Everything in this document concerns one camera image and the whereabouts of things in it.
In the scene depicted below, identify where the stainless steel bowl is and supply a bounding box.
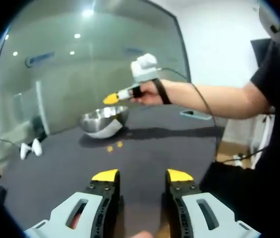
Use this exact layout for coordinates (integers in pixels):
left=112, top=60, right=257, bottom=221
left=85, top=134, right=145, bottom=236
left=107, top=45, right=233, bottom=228
left=77, top=105, right=130, bottom=139

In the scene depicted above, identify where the person's right hand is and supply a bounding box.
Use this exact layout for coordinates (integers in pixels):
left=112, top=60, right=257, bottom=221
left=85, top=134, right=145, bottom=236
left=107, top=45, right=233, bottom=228
left=129, top=80, right=165, bottom=107

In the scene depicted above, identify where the person's left hand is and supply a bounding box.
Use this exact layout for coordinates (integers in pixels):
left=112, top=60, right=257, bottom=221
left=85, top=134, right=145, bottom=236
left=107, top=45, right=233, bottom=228
left=133, top=230, right=159, bottom=238

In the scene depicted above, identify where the dark grey table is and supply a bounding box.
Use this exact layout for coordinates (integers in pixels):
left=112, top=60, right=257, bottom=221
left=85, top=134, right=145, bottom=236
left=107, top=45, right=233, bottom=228
left=0, top=108, right=227, bottom=238

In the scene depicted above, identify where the smartphone in teal case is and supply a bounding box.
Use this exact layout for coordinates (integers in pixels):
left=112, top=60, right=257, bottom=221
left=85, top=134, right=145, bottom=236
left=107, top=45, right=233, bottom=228
left=179, top=110, right=220, bottom=121

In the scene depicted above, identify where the white handheld controller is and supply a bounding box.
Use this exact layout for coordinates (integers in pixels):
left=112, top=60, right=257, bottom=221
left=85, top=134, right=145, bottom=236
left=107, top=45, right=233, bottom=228
left=31, top=138, right=43, bottom=157
left=20, top=143, right=33, bottom=160

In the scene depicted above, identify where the person in black shirt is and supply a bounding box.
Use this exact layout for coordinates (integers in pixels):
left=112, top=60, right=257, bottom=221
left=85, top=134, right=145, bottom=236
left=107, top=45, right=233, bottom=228
left=199, top=38, right=280, bottom=238

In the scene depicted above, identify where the white worn device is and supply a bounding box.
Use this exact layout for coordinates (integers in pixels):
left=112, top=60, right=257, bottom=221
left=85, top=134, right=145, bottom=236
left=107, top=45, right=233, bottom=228
left=258, top=0, right=280, bottom=45

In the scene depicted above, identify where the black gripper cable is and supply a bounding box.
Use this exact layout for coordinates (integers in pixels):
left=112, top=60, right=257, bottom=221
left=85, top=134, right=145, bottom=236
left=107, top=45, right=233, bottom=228
left=157, top=67, right=220, bottom=163

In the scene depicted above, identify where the black wrist strap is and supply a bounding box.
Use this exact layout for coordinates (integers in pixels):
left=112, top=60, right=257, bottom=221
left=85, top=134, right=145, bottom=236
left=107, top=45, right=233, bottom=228
left=154, top=78, right=173, bottom=105

